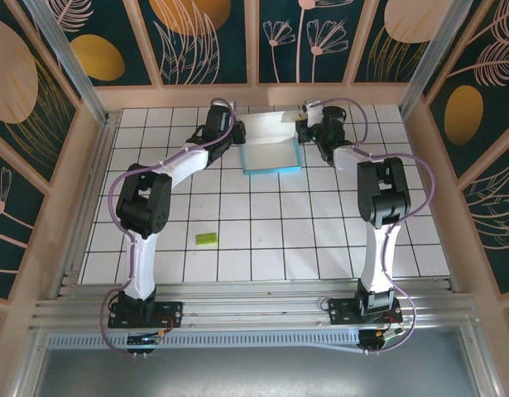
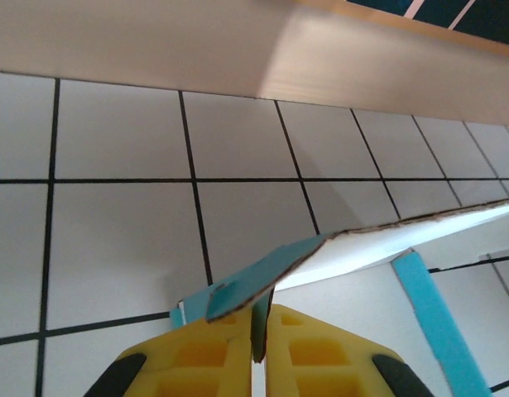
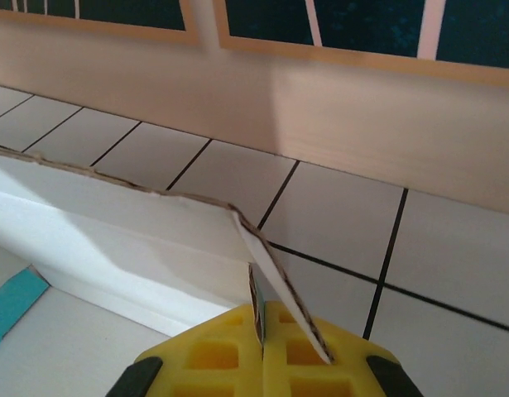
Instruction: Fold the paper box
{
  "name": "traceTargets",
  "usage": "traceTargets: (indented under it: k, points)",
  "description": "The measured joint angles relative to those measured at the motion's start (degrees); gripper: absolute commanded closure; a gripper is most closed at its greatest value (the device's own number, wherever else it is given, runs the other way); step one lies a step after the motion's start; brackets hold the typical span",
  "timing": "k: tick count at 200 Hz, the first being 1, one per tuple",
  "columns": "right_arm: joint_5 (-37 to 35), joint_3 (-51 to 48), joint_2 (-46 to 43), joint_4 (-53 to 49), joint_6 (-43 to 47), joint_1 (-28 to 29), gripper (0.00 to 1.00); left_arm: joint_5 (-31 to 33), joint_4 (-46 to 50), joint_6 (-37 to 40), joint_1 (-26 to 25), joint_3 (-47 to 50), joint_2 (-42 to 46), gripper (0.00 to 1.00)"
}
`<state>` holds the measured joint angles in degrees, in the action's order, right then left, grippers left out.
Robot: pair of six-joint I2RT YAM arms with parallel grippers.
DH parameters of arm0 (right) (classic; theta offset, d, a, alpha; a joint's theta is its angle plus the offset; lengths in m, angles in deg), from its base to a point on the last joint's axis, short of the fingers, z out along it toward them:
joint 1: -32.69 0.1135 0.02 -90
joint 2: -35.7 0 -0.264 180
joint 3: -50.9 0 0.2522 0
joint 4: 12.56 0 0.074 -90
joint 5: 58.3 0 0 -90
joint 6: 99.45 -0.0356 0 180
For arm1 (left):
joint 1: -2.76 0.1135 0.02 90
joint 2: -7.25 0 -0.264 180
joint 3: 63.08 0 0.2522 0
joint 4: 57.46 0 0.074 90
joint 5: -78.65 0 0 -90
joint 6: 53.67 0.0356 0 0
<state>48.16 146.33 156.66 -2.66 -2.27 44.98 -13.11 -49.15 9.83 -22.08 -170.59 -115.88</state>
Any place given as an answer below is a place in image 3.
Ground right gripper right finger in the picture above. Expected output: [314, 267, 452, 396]
[263, 300, 425, 397]

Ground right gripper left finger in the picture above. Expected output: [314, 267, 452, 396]
[108, 304, 265, 397]

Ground white and teal paper box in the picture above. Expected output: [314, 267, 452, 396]
[0, 142, 336, 397]

